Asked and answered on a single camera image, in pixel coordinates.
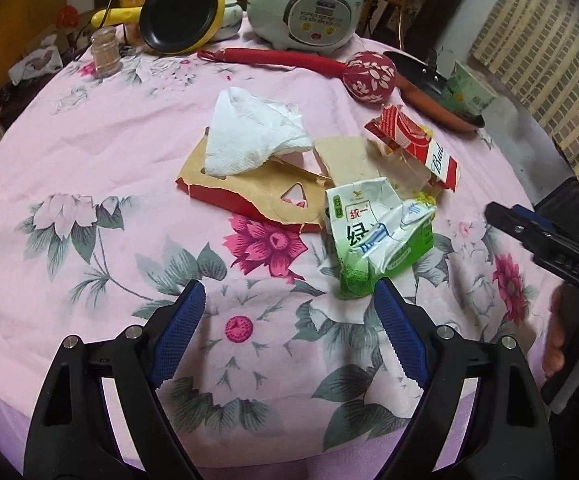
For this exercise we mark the toothpick holder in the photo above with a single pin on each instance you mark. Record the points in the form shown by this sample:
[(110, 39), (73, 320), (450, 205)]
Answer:
[(105, 55)]

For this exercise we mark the white ceramic pot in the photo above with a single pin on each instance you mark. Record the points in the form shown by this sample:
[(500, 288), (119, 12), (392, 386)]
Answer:
[(232, 20)]

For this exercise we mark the red and white beer box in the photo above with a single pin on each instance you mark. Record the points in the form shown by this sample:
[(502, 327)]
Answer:
[(419, 145)]

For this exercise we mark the person's right hand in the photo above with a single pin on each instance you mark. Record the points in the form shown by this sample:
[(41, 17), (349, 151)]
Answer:
[(555, 340)]

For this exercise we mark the pink floral blanket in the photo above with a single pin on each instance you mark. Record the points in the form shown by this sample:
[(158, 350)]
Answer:
[(119, 160)]

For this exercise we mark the white paper tissue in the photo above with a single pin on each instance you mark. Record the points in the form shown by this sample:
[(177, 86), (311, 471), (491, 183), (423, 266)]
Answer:
[(249, 130)]

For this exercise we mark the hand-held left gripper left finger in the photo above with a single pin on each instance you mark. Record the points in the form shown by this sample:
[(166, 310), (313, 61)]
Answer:
[(179, 330)]

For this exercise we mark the red lantern ornament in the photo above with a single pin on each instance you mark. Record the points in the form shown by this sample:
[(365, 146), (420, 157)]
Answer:
[(67, 16)]

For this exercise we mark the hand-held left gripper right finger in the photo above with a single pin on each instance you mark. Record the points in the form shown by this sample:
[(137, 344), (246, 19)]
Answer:
[(399, 335)]

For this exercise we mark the torn brown cardboard box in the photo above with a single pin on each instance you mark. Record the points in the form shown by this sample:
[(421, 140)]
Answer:
[(249, 195)]

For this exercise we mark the light green rice cooker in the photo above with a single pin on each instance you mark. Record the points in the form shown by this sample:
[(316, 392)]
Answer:
[(294, 5)]

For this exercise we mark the green and white drink carton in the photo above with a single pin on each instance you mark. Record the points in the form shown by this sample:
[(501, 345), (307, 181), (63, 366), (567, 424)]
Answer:
[(369, 240)]

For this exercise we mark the white plastic bag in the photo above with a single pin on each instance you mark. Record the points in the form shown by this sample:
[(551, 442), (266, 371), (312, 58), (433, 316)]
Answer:
[(34, 62)]

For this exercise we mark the red massage hammer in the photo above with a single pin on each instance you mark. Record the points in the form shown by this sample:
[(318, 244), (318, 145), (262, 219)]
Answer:
[(369, 77)]

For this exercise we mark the green paper cup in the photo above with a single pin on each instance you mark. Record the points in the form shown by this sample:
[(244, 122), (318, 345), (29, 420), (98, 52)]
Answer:
[(472, 90)]

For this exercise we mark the yellow frying pan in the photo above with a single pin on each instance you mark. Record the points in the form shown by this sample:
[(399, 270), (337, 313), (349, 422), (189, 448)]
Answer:
[(179, 15)]

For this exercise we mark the brown cardboard sheet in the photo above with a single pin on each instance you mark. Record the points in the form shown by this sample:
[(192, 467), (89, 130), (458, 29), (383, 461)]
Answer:
[(344, 160)]

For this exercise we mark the copper frying pan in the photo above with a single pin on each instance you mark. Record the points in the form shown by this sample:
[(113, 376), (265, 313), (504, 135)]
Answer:
[(419, 92)]

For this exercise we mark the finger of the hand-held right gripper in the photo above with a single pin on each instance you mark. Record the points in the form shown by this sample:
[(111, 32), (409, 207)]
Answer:
[(529, 216), (504, 215)]

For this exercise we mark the woven wall mat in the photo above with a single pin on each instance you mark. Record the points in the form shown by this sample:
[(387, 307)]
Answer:
[(544, 50)]

